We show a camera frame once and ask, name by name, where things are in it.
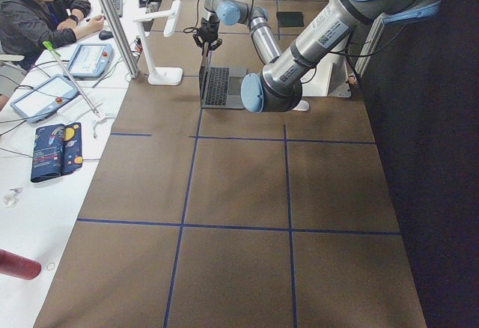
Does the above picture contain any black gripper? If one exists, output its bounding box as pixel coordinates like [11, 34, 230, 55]
[192, 16, 222, 58]

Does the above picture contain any grey laptop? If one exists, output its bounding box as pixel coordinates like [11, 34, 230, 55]
[199, 52, 248, 109]

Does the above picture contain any black mouse pad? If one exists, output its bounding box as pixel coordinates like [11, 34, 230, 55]
[276, 11, 304, 28]

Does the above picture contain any white computer mouse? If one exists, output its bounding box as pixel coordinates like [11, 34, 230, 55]
[293, 100, 310, 112]

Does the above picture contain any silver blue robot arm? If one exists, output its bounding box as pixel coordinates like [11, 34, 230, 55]
[201, 0, 441, 112]

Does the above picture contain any white desk lamp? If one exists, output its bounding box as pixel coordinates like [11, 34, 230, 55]
[132, 0, 183, 86]

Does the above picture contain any black desk mouse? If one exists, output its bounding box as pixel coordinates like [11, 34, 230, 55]
[98, 30, 114, 40]

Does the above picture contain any far teach pendant tablet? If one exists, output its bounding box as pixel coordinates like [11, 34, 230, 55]
[66, 43, 113, 79]

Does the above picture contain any teach pendant tablet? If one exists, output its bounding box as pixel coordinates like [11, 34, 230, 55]
[10, 74, 79, 124]
[66, 43, 113, 79]

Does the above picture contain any metal rod with green tip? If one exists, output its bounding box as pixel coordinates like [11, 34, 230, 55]
[42, 41, 101, 118]

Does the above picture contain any seated person in black jacket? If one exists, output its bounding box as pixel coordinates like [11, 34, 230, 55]
[1, 0, 105, 70]

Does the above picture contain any near teach pendant tablet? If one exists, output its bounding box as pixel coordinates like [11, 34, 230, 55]
[10, 74, 79, 124]

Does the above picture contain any dark blue space pouch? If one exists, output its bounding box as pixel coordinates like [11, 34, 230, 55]
[30, 122, 83, 183]

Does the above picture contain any red bottle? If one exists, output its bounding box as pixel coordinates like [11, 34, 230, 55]
[1, 249, 41, 280]

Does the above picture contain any aluminium frame post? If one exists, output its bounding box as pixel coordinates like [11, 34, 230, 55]
[99, 0, 139, 79]

